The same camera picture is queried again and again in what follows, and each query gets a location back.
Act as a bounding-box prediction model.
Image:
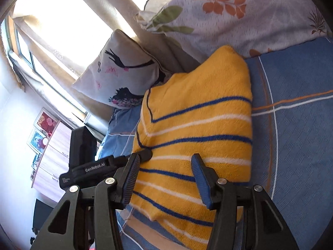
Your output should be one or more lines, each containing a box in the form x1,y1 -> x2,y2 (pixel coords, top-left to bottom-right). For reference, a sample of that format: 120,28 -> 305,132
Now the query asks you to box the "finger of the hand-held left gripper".
114,148 -> 153,168

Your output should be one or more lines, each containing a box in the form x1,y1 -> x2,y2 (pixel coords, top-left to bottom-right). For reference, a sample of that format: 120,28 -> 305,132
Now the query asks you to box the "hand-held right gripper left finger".
31,153 -> 141,250

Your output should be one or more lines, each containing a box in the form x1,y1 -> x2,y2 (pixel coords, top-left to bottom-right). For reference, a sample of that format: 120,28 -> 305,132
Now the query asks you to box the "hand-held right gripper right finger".
191,154 -> 299,250

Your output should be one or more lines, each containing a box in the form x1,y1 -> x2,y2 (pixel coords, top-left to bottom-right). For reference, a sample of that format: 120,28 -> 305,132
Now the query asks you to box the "yellow striped knit sweater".
129,45 -> 253,248

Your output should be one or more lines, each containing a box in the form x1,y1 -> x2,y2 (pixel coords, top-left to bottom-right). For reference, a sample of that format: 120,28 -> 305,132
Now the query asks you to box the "pink wooden drawer cabinet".
31,120 -> 72,204

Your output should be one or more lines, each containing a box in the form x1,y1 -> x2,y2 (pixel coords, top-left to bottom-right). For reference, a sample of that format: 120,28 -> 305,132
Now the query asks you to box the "black box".
31,198 -> 56,237

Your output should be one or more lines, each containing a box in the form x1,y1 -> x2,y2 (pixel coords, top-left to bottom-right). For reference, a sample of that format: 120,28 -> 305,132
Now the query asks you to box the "dancer print cushion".
71,29 -> 169,110

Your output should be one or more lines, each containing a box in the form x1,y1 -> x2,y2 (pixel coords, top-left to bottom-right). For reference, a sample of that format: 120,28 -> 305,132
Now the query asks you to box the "blue plaid bed sheet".
100,36 -> 333,250

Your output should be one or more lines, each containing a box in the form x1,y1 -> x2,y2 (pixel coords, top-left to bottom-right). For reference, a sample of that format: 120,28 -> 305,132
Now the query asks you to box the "window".
2,16 -> 89,120

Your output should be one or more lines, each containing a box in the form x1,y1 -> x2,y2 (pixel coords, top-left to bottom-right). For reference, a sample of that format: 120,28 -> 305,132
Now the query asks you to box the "beige curtain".
7,0 -> 190,136

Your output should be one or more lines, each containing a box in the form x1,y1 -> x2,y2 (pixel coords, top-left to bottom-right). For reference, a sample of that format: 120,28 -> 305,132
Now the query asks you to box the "floral leaf print pillow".
135,0 -> 333,58

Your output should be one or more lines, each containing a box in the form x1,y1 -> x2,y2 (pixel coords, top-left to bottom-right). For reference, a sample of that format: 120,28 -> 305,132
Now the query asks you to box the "blue wall picture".
26,129 -> 50,157

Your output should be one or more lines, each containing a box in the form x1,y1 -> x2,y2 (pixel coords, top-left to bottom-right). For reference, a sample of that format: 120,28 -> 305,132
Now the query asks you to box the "red flower wall picture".
34,108 -> 60,137

